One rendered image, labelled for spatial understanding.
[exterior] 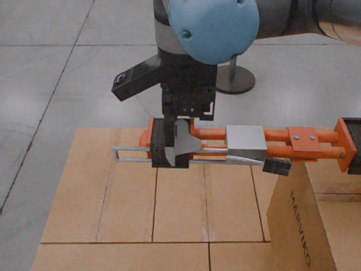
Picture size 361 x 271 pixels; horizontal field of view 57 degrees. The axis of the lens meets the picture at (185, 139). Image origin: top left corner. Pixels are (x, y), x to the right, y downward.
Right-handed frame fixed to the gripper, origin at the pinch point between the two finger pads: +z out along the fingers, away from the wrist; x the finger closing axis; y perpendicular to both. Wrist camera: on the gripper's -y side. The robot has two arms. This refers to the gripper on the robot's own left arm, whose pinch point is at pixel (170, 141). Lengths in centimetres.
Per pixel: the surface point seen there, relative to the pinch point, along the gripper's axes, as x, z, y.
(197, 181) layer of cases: 41, 66, 7
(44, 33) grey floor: 266, 125, -145
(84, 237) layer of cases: 15, 66, -33
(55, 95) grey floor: 165, 123, -104
